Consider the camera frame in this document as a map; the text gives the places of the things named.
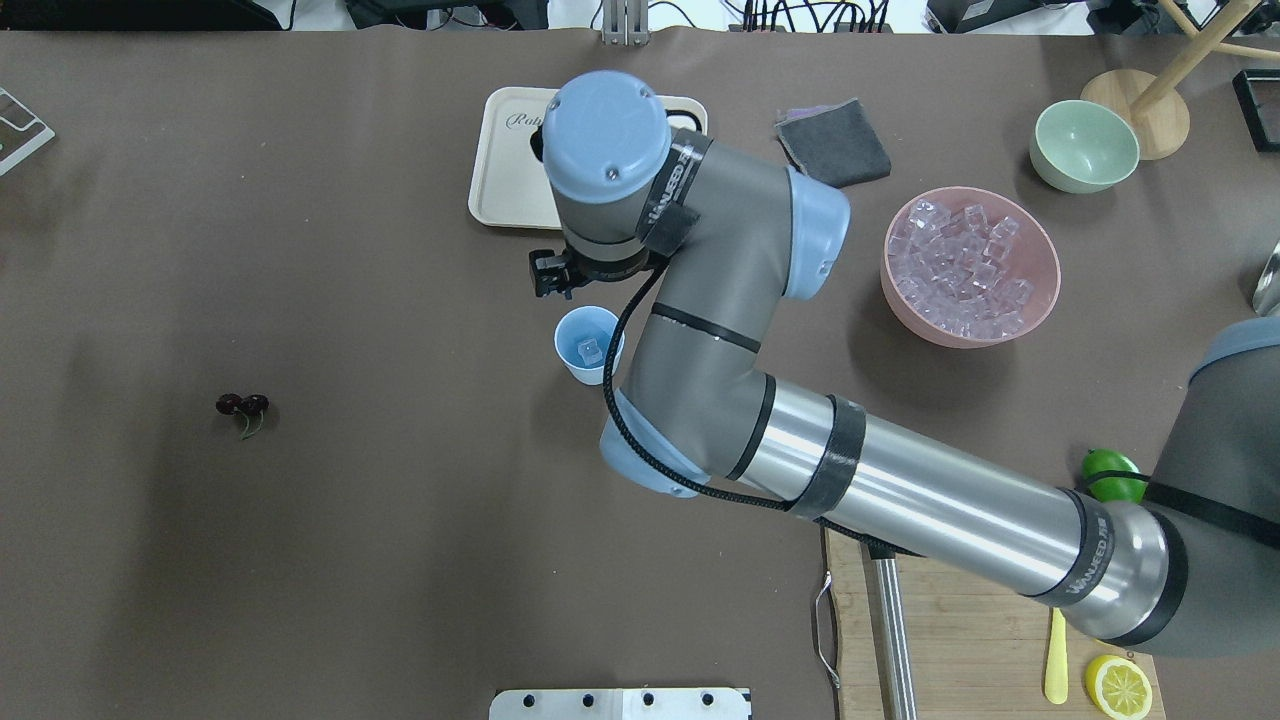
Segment steel muddler black tip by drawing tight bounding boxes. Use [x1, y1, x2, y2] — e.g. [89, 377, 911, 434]
[864, 546, 919, 719]

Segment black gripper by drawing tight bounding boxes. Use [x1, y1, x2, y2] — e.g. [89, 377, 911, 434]
[529, 247, 666, 299]

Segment pink bowl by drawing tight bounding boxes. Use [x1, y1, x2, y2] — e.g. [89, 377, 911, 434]
[879, 186, 1061, 348]

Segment yellow plastic knife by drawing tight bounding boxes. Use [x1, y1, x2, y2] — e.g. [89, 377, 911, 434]
[1042, 607, 1070, 706]

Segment clear ice cube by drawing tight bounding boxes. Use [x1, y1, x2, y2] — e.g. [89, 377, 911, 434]
[575, 336, 605, 368]

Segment wooden stand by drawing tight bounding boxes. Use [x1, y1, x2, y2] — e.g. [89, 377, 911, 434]
[1080, 1, 1277, 161]

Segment pile of clear ice cubes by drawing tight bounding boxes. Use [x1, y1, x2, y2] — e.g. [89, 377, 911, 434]
[883, 199, 1037, 342]

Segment wooden cutting board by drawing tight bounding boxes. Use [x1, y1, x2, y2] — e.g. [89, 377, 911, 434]
[822, 533, 1114, 719]

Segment grey folded cloth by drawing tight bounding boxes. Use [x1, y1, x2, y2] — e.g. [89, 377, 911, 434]
[774, 97, 892, 188]

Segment cream rabbit tray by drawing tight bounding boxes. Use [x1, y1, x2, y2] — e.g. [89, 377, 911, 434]
[468, 74, 709, 231]

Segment dark red cherries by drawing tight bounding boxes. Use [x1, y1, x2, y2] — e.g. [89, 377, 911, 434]
[214, 393, 271, 439]

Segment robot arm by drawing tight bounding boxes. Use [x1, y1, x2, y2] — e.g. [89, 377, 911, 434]
[530, 70, 1279, 657]

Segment green ceramic bowl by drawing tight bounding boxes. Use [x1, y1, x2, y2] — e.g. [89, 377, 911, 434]
[1029, 99, 1140, 193]

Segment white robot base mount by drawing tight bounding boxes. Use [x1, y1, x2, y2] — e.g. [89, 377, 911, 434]
[488, 687, 754, 719]

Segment light blue plastic cup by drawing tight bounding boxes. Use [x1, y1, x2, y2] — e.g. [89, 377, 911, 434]
[553, 306, 620, 386]

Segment aluminium frame post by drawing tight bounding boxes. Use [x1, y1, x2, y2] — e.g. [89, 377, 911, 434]
[600, 0, 652, 47]

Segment white wire cup rack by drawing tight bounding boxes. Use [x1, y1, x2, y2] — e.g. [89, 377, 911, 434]
[0, 88, 56, 176]

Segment green lime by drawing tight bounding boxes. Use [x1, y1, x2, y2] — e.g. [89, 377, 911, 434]
[1082, 448, 1149, 503]

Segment lemon slice lower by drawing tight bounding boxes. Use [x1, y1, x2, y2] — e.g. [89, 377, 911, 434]
[1084, 655, 1155, 719]

